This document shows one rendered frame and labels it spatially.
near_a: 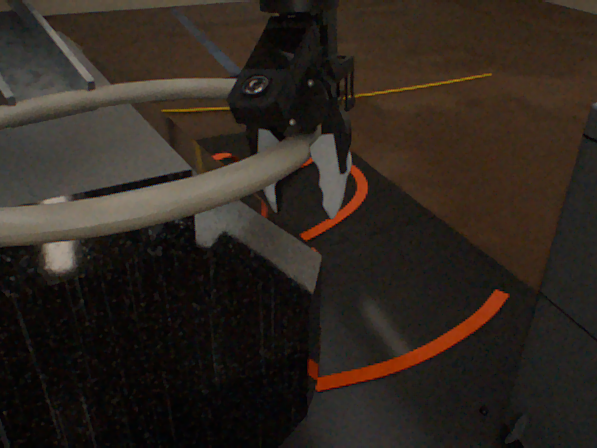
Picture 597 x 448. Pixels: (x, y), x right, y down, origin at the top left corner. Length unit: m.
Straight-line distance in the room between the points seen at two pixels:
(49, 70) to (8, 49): 0.09
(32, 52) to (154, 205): 0.65
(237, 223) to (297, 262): 0.15
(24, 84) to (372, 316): 1.25
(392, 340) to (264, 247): 0.88
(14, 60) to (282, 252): 0.53
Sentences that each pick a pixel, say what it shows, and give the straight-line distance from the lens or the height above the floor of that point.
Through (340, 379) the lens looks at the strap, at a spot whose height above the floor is 0.02.
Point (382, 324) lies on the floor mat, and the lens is 1.82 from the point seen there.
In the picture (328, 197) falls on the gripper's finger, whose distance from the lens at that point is 0.56.
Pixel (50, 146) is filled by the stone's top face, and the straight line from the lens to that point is 1.03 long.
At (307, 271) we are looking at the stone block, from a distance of 1.05.
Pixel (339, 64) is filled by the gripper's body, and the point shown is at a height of 1.05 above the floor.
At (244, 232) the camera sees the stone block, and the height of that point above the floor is 0.70.
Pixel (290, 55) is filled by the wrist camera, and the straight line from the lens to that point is 0.49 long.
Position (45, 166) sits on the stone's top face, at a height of 0.82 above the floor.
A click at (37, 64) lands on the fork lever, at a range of 1.03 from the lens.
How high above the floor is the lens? 1.21
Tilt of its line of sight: 31 degrees down
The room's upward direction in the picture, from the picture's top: straight up
